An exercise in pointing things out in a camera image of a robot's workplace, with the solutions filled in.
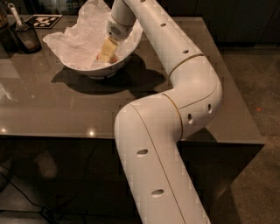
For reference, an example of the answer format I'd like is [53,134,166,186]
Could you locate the white handled utensil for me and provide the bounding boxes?
[7,3,30,32]

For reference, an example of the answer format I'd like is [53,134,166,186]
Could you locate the red yellow apple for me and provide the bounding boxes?
[96,53,117,63]

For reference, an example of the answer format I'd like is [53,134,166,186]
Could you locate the dark glass cup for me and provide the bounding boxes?
[10,23,42,54]

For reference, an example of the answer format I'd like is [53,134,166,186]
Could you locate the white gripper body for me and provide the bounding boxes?
[106,16,135,42]

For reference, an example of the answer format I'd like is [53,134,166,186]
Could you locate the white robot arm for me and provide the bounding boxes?
[107,0,222,224]

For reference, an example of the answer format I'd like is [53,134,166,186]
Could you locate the white crumpled paper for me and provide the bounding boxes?
[43,0,143,71]

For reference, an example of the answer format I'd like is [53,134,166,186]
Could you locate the white bowl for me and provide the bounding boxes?
[57,21,143,79]

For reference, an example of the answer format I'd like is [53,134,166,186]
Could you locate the black fiducial marker card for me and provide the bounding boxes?
[26,14,62,29]

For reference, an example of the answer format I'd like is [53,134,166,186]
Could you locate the black floor cable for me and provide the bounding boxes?
[0,163,97,224]

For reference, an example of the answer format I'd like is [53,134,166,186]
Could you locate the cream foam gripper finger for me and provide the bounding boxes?
[97,37,118,57]

